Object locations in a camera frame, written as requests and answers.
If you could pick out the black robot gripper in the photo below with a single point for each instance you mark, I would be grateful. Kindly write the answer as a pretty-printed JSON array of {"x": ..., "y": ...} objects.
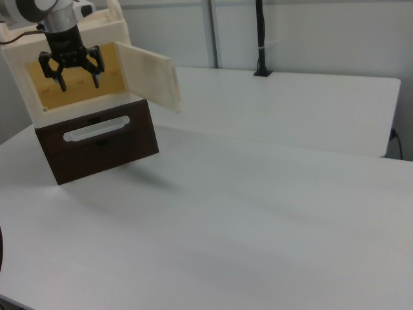
[{"x": 64, "y": 42}]

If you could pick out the cream cabinet door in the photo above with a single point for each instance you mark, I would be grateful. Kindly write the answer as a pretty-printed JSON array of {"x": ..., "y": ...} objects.
[{"x": 148, "y": 77}]

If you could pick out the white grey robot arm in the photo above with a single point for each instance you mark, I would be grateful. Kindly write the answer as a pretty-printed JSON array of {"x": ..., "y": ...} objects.
[{"x": 35, "y": 9}]

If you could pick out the cream plastic cabinet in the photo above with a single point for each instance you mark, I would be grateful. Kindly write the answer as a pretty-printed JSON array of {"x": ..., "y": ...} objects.
[{"x": 77, "y": 87}]

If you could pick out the black clamped pole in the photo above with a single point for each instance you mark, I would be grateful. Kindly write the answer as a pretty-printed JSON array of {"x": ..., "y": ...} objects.
[{"x": 262, "y": 38}]

